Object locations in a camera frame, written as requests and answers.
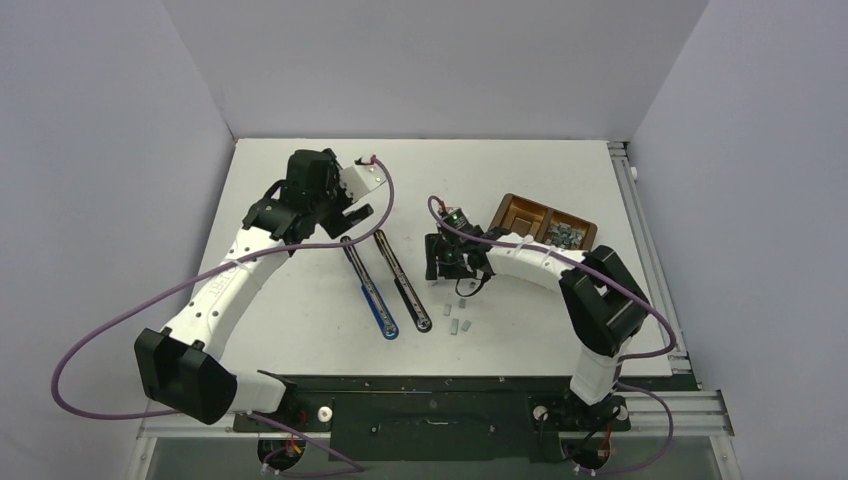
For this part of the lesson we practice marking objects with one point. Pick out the aluminium front rail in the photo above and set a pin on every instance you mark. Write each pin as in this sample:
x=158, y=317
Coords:
x=694, y=414

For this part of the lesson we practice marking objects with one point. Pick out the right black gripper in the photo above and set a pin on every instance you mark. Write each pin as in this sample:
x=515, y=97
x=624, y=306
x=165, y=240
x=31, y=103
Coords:
x=438, y=244

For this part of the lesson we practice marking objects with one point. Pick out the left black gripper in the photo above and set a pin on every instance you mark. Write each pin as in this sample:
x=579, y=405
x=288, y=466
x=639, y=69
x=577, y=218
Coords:
x=338, y=221

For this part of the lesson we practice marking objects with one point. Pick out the blue stapler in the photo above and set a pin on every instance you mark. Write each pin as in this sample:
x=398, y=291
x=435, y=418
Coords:
x=376, y=303

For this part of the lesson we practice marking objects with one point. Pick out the brown plastic tray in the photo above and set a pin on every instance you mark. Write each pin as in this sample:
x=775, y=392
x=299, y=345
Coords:
x=526, y=217

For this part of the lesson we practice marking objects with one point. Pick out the aluminium side rail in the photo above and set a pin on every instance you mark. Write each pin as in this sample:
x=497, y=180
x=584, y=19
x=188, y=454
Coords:
x=657, y=285

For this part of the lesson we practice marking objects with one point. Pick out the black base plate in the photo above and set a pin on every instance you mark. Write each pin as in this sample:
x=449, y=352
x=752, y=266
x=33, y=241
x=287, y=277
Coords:
x=440, y=418

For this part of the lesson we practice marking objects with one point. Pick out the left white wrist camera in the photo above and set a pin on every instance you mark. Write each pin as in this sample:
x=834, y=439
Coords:
x=360, y=180

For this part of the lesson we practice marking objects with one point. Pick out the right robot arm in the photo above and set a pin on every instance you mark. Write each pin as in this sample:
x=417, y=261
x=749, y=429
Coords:
x=606, y=306

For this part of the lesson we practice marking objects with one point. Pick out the black stapler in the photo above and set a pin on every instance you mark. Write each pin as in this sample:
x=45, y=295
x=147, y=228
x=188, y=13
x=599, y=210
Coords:
x=415, y=307

